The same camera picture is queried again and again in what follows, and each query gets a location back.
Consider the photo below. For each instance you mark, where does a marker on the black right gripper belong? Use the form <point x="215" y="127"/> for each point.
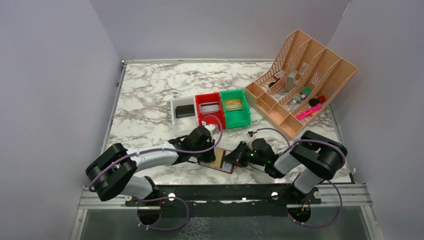
<point x="240" y="152"/>

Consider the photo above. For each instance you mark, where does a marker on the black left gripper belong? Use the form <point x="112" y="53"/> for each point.
<point x="208" y="153"/>

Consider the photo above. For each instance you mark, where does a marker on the red leather card holder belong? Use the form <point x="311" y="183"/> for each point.
<point x="227" y="168"/>

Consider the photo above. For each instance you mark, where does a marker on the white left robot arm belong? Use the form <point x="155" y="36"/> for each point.
<point x="113" y="172"/>

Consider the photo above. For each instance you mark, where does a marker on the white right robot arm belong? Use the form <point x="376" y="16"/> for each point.
<point x="321" y="156"/>

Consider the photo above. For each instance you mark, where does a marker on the silver card in red bin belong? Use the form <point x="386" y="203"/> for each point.
<point x="208" y="108"/>

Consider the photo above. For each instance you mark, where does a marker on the gold card in green bin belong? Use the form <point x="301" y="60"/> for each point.
<point x="233" y="104"/>

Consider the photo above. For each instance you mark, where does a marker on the white plastic bin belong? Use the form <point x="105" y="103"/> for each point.
<point x="183" y="126"/>

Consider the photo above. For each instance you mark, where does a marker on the red plastic bin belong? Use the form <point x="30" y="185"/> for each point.
<point x="210" y="118"/>

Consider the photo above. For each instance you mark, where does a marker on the green plastic bin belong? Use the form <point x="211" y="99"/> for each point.
<point x="236" y="118"/>

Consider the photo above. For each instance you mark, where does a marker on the grey box in organizer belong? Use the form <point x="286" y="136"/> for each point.
<point x="290" y="81"/>

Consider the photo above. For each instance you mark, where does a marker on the red black round item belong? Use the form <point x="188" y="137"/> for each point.
<point x="315" y="101"/>

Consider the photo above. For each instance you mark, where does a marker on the green capped tube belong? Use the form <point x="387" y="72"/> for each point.
<point x="303" y="94"/>

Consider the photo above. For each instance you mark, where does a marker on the pink highlighter marker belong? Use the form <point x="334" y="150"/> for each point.
<point x="308" y="112"/>

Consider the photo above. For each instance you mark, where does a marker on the beige desk organizer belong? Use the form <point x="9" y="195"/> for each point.
<point x="318" y="68"/>

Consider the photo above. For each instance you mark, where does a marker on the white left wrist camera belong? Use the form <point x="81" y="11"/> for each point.
<point x="212" y="128"/>

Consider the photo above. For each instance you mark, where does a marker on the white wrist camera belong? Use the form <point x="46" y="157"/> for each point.
<point x="212" y="128"/>
<point x="251" y="134"/>

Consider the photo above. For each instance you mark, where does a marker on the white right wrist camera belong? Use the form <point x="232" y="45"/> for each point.
<point x="251" y="134"/>

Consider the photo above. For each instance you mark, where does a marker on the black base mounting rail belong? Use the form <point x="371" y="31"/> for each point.
<point x="222" y="200"/>

